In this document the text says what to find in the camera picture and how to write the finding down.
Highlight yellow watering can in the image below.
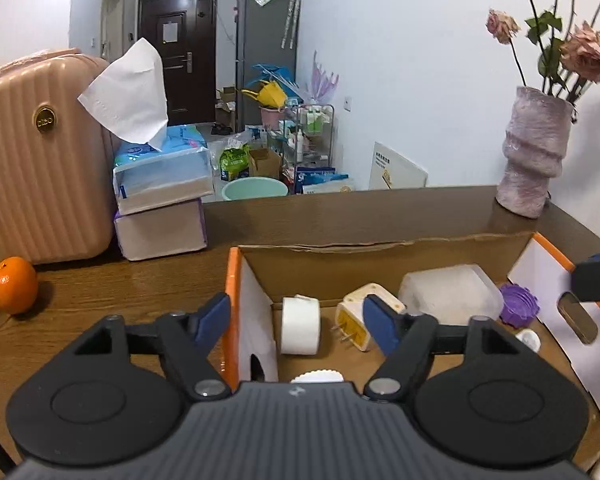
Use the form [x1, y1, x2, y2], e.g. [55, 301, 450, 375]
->
[242, 81, 287, 110]

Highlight purple lavender bunch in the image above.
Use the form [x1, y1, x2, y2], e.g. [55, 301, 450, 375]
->
[307, 51, 340, 106]

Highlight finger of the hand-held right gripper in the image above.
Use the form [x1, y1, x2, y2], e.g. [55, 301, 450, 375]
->
[570, 252, 600, 303]

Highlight orange fruit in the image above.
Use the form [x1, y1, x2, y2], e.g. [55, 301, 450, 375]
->
[0, 256, 39, 316]

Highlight grey refrigerator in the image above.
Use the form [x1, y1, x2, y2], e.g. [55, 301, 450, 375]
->
[236, 0, 301, 133]

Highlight white tape roll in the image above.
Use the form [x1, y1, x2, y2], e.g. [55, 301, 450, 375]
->
[280, 295, 322, 356]

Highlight pink textured vase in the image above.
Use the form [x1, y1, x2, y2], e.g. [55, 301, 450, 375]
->
[495, 86, 578, 219]

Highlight red cardboard box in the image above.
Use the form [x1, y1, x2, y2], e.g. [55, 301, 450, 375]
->
[223, 231, 600, 473]

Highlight dark brown entrance door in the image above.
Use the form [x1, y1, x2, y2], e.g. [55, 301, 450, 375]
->
[137, 0, 218, 128]

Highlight small white round cap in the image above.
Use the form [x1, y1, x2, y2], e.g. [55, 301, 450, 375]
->
[516, 329, 541, 353]

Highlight open cardboard carton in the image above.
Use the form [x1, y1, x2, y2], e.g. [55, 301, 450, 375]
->
[216, 86, 238, 126]

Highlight blue and white packs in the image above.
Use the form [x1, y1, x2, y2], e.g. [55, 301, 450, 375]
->
[292, 165, 356, 196]

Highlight hanging folded umbrellas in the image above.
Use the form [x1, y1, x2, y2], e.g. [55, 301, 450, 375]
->
[282, 0, 303, 50]

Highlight pink bucket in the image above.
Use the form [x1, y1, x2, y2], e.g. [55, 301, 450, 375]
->
[259, 105, 286, 131]

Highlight beige interior door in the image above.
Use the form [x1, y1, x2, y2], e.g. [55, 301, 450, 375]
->
[101, 0, 126, 61]

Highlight bunch of dried roses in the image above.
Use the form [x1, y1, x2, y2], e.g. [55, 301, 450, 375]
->
[485, 0, 600, 106]

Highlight green plastic bag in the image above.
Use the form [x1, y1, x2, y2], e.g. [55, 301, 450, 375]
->
[219, 142, 253, 182]

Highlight blue tissue pack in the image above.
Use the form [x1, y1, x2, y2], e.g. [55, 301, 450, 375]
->
[112, 124, 216, 215]

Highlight white plastic bottle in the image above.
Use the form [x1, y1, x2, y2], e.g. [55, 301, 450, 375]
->
[397, 264, 505, 326]

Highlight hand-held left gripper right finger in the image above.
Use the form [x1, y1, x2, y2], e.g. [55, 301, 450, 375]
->
[364, 295, 518, 403]

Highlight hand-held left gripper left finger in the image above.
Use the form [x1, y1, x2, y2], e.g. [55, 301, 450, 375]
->
[72, 292, 232, 402]

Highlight white ribbed lid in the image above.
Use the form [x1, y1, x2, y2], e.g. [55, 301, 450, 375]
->
[290, 370, 345, 385]

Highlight green plastic basin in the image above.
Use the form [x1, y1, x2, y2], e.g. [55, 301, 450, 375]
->
[222, 177, 289, 202]

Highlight purple ribbed lid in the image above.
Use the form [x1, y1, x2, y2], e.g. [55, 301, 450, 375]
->
[499, 283, 539, 327]

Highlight white tissue sheet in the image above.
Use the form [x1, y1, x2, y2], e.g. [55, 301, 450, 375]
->
[77, 37, 170, 152]

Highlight purple tissue pack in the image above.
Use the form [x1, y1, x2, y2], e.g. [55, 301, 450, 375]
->
[114, 197, 208, 262]

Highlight blue folding rack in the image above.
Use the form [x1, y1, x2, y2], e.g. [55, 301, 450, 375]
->
[251, 63, 301, 98]

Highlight cream plug adapter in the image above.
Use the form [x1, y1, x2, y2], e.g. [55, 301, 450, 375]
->
[335, 283, 407, 352]

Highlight small brown cardboard box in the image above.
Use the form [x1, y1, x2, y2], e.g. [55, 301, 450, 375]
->
[249, 147, 283, 178]

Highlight pink ribbed suitcase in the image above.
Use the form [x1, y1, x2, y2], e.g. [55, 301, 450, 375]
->
[0, 48, 118, 266]

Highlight wire cart with bottles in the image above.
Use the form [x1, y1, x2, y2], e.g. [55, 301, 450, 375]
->
[280, 102, 336, 171]

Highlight white sign board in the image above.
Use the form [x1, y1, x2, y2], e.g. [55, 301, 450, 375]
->
[369, 141, 429, 191]

